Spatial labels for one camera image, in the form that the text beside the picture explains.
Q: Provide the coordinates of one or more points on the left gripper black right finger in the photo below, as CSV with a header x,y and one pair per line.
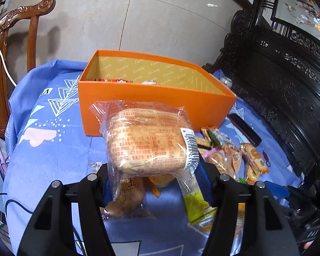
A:
x,y
205,184

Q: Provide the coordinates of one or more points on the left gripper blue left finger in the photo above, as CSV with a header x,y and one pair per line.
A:
x,y
107,193

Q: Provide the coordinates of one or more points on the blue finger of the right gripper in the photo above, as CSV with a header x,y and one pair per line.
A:
x,y
277,190

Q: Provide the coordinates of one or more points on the brown pastry packet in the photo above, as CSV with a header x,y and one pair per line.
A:
x,y
130,202

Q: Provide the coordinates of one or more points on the pink round cracker pack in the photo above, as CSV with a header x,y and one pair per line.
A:
x,y
226,158

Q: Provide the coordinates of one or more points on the orange label biscuit pack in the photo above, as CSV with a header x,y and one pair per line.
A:
x,y
254,164

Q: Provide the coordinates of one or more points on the green melon seed packet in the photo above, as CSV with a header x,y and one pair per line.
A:
x,y
196,207

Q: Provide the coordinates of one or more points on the white green printed packet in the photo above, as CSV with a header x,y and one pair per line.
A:
x,y
216,137

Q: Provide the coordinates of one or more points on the large bread loaf packet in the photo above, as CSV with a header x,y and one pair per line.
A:
x,y
146,138

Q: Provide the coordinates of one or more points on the red snack packet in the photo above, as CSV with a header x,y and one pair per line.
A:
x,y
113,80

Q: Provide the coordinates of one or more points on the red key fob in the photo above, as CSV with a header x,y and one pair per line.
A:
x,y
266,158

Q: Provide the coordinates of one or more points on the black smartphone red case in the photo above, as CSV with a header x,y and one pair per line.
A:
x,y
245,129

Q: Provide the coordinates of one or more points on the blue patterned tablecloth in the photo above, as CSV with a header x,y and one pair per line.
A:
x,y
46,142

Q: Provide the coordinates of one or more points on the white beverage can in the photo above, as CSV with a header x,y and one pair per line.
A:
x,y
226,81

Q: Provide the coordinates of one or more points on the orange cardboard box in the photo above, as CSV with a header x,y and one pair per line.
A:
x,y
155,79

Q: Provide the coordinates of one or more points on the embroidered bird panel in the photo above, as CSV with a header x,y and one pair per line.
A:
x,y
304,14

